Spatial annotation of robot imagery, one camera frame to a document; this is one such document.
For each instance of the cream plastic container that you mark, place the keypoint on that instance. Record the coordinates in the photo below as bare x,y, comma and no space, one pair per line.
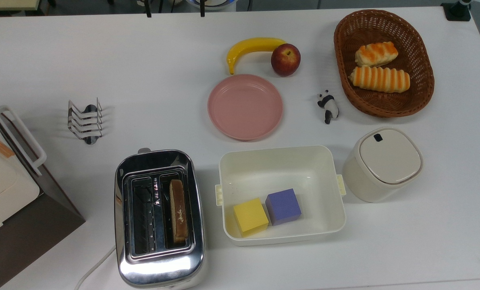
280,169

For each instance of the red apple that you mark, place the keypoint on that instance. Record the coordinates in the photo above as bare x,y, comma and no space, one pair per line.
285,60

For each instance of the chrome two-slot toaster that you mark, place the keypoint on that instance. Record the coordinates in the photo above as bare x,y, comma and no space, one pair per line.
159,270

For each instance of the short striped bread roll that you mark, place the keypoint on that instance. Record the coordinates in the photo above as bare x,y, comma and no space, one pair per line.
376,54

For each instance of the panda figurine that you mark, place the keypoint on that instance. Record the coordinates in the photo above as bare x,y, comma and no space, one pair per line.
329,105

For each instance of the black thin leg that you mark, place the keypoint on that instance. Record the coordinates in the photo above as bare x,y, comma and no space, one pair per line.
202,8
147,8

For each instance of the yellow banana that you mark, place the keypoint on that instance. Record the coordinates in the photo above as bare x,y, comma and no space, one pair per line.
248,46

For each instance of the brown wicker basket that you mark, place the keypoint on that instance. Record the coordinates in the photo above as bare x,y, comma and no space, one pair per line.
420,60

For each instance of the yellow cube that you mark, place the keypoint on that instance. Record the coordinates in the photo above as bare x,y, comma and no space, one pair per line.
250,217

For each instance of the cream lidded bin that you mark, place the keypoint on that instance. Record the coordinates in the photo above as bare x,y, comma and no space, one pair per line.
389,157

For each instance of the pink round plate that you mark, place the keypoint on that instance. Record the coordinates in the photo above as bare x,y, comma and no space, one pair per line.
244,107

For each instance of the toast bread slice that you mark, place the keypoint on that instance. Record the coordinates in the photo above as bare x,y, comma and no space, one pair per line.
178,209

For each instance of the black clamp with pole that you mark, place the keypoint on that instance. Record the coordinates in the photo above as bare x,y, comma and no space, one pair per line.
457,12

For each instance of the metal toast rack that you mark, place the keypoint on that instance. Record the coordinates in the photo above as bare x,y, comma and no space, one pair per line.
85,121

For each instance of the long striped bread roll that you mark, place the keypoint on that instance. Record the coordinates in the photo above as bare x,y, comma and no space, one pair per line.
379,79

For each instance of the purple cube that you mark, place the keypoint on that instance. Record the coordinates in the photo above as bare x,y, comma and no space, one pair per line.
283,206

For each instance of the beige desk top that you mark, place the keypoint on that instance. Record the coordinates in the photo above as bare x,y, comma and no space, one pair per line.
8,4

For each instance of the brown cream bread box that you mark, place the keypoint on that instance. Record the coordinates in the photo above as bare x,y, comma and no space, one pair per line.
6,185

